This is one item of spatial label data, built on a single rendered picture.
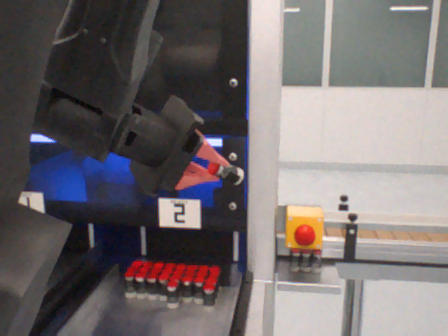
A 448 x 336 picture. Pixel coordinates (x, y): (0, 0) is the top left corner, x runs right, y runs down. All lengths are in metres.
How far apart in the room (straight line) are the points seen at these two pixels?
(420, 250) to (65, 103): 0.84
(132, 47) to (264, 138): 0.53
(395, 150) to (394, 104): 0.58
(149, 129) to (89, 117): 0.11
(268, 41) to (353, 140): 4.79
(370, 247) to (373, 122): 4.60
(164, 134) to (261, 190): 0.41
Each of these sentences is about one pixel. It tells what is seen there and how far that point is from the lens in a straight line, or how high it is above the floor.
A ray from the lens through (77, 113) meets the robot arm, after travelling 0.33.
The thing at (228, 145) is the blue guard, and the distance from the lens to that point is 0.80.
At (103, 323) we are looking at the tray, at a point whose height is 0.88.
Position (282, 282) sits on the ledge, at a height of 0.88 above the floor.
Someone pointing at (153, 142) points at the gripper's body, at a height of 1.24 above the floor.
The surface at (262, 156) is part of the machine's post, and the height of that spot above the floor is 1.14.
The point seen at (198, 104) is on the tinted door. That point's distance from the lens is 0.81.
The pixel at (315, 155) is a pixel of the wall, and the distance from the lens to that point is 5.52.
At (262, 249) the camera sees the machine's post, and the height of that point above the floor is 0.95.
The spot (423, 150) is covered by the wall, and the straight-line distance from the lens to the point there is 5.76.
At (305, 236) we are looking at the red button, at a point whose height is 1.00.
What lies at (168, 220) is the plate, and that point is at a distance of 0.87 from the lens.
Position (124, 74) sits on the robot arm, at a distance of 0.30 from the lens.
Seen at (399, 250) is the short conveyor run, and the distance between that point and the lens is 1.01.
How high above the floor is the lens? 1.31
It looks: 13 degrees down
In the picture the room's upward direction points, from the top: straight up
